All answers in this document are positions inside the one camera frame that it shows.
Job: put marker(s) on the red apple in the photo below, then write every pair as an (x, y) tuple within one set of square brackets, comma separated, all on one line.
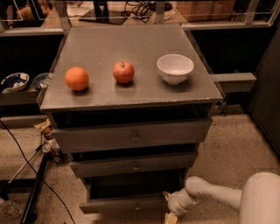
[(123, 72)]

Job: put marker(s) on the grey drawer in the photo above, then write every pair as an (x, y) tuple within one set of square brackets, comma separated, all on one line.
[(131, 192), (123, 165), (131, 135)]

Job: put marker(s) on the orange fruit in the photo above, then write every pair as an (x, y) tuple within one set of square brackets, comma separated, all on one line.
[(76, 78)]

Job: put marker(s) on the grey drawer cabinet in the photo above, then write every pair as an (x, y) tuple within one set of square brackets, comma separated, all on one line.
[(147, 98)]

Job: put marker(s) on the black monitor base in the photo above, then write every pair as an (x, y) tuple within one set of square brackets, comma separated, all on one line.
[(102, 14)]

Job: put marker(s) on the snack wrapper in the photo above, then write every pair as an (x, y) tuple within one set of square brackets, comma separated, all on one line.
[(44, 127)]

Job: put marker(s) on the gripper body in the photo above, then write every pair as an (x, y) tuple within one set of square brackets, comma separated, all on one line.
[(174, 201)]

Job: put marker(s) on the black tripod stand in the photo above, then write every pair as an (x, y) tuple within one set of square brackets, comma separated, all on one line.
[(12, 209)]

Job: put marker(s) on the grey middle drawer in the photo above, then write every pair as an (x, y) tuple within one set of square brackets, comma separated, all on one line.
[(123, 165)]

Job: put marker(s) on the grey side shelf block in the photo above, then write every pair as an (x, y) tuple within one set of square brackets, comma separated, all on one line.
[(234, 82)]

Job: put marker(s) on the dark small bowl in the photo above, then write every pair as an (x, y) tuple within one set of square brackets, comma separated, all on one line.
[(41, 81)]

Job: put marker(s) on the white bowl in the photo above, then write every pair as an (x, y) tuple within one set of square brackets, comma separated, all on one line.
[(174, 68)]

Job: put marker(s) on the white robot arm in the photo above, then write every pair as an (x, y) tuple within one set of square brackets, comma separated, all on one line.
[(258, 202)]

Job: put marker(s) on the grey bottom drawer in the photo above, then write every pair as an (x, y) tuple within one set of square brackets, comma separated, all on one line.
[(131, 192)]

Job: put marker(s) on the grey top drawer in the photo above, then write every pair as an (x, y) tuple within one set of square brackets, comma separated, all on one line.
[(131, 135)]

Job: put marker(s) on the blue patterned bowl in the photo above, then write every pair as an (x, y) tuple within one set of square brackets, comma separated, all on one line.
[(15, 81)]

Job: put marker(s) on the cardboard box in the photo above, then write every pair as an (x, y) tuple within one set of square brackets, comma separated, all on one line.
[(209, 10)]

